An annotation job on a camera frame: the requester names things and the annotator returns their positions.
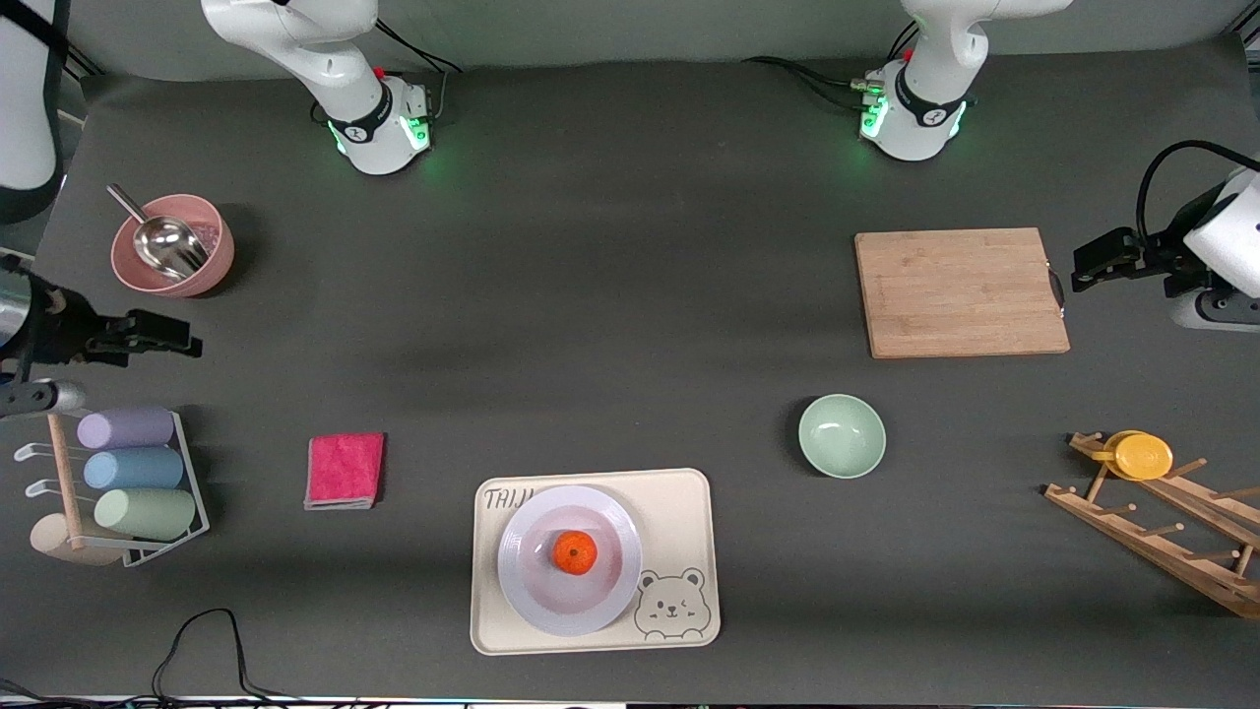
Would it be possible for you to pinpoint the yellow cup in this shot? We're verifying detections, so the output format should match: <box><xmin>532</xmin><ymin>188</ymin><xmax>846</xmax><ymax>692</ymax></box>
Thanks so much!
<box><xmin>1091</xmin><ymin>430</ymin><xmax>1174</xmax><ymax>482</ymax></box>

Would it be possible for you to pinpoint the black right arm base cable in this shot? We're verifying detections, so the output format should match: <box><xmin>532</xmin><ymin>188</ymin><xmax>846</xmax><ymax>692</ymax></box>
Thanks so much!
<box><xmin>372</xmin><ymin>5</ymin><xmax>466</xmax><ymax>119</ymax></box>

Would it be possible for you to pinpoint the pink bowl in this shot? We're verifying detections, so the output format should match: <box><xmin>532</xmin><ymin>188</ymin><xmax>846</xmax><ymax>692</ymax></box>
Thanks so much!
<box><xmin>110</xmin><ymin>193</ymin><xmax>236</xmax><ymax>298</ymax></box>

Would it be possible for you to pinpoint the thin black table cable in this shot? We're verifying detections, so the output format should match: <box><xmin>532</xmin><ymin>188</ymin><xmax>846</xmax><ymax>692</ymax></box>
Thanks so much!
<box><xmin>0</xmin><ymin>608</ymin><xmax>395</xmax><ymax>709</ymax></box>

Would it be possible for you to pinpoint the pink folded cloth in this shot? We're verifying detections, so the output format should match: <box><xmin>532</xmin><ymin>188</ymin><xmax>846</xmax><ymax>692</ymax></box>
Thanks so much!
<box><xmin>304</xmin><ymin>432</ymin><xmax>386</xmax><ymax>511</ymax></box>

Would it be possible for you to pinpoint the mint green bowl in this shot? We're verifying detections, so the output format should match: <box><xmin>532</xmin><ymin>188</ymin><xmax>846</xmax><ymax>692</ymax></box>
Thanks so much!
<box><xmin>798</xmin><ymin>394</ymin><xmax>887</xmax><ymax>481</ymax></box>

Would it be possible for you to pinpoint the black left arm base cable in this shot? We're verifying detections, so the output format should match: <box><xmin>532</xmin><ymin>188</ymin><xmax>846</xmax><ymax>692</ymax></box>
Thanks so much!
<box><xmin>743</xmin><ymin>56</ymin><xmax>887</xmax><ymax>111</ymax></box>

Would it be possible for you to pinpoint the orange fruit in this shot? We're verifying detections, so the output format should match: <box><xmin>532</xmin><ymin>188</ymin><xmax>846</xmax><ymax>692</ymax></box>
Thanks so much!
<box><xmin>552</xmin><ymin>531</ymin><xmax>599</xmax><ymax>575</ymax></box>

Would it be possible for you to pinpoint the wooden peg cup rack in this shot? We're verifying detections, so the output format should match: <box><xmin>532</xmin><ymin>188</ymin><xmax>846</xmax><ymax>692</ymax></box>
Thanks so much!
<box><xmin>1043</xmin><ymin>431</ymin><xmax>1260</xmax><ymax>620</ymax></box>

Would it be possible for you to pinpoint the beige cup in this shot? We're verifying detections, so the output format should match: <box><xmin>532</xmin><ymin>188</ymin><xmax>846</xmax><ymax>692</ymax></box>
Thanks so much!
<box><xmin>30</xmin><ymin>514</ymin><xmax>124</xmax><ymax>567</ymax></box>

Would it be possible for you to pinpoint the green cup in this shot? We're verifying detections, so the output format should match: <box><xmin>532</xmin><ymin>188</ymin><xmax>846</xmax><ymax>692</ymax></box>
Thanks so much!
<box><xmin>94</xmin><ymin>488</ymin><xmax>197</xmax><ymax>542</ymax></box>

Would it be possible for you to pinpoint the purple cup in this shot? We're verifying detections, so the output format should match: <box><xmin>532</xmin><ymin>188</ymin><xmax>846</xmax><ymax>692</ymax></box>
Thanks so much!
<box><xmin>77</xmin><ymin>408</ymin><xmax>175</xmax><ymax>451</ymax></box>

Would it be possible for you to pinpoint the cream tray with bear print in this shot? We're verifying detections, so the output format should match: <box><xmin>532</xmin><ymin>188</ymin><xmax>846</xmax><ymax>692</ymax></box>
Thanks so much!
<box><xmin>470</xmin><ymin>468</ymin><xmax>722</xmax><ymax>656</ymax></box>

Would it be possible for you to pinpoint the pale lavender round plate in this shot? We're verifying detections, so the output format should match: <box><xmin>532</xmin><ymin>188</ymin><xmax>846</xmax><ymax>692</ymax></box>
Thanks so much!
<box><xmin>497</xmin><ymin>484</ymin><xmax>643</xmax><ymax>637</ymax></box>

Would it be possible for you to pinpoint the blue cup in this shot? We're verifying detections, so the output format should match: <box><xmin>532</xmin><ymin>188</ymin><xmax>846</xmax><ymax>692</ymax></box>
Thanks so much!
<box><xmin>83</xmin><ymin>448</ymin><xmax>185</xmax><ymax>491</ymax></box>

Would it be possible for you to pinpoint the black arm base cable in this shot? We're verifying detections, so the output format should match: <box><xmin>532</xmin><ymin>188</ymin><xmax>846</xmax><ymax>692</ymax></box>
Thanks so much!
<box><xmin>743</xmin><ymin>56</ymin><xmax>887</xmax><ymax>111</ymax></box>
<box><xmin>372</xmin><ymin>5</ymin><xmax>466</xmax><ymax>119</ymax></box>

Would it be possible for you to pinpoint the white wire cup holder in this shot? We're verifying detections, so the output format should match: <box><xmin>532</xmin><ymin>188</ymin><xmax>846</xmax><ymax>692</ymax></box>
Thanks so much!
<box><xmin>14</xmin><ymin>396</ymin><xmax>211</xmax><ymax>569</ymax></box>

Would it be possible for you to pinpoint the metal scoop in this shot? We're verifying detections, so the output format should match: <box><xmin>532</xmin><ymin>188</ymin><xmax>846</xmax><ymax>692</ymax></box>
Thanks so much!
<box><xmin>106</xmin><ymin>184</ymin><xmax>211</xmax><ymax>280</ymax></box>

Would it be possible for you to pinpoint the wooden cutting board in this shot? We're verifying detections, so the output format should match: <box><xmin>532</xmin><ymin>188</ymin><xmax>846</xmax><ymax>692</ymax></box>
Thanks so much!
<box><xmin>854</xmin><ymin>227</ymin><xmax>1072</xmax><ymax>359</ymax></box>

